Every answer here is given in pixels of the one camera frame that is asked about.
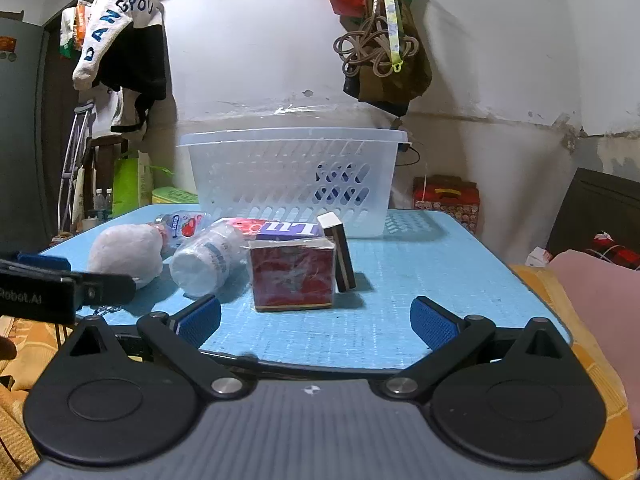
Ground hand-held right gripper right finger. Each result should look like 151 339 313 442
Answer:
377 296 576 403

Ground white and black hanging sweater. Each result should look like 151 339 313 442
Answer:
72 0 168 102

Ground yellow-green patterned strap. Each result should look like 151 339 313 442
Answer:
377 0 406 76

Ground dark wooden chair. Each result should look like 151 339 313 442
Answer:
82 135 129 211

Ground pink cloth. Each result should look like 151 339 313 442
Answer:
550 249 640 432

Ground black and white small box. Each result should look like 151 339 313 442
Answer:
317 211 357 294

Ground white black-trimmed hanging garment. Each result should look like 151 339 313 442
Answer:
110 87 152 142

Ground coiled brown rope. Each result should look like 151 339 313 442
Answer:
334 15 419 81

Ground translucent white plastic basket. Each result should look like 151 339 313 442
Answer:
176 127 410 239

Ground red patterned gift box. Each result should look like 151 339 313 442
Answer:
412 175 481 234

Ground green lidded box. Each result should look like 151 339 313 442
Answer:
151 186 201 206

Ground dark cabinet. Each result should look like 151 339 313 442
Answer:
545 167 640 272

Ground purple box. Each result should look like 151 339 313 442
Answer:
220 217 326 242

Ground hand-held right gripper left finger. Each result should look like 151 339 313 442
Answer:
55 294 251 403

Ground red plaid cloth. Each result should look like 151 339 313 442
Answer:
585 232 640 272

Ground green paper bag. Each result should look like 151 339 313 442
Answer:
112 150 154 217

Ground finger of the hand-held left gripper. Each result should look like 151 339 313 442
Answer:
75 272 139 309
17 253 72 273

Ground metal crutch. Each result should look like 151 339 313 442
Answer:
59 101 96 234

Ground brown hanging bag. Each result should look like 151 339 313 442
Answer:
342 0 434 117

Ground grey refrigerator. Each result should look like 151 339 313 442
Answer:
0 15 51 254

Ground strawberry label drink bottle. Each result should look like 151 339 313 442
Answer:
154 211 213 252

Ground white bottle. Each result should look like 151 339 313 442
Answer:
170 222 251 299

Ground hanging plastic bags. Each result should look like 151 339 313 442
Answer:
60 0 94 59

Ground blue tote bag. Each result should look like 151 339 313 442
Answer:
315 161 372 207

